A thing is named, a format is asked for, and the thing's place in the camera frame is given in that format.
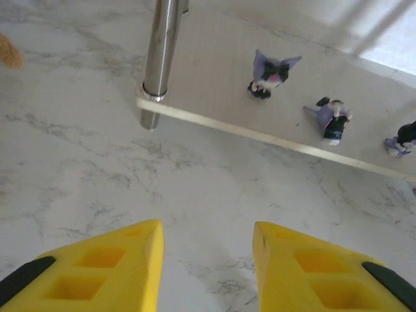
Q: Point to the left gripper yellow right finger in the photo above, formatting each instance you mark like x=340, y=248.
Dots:
x=279, y=286

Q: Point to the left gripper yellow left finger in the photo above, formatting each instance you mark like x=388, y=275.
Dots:
x=130, y=279

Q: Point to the black-hooded purple figurine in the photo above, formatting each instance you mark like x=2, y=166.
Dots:
x=406, y=136

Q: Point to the purple figurine with black bow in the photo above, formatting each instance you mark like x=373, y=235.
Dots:
x=269, y=74

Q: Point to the two-tier beige shelf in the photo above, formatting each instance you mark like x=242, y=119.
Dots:
x=211, y=81

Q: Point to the brown teddy bear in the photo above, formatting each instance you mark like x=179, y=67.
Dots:
x=9, y=53

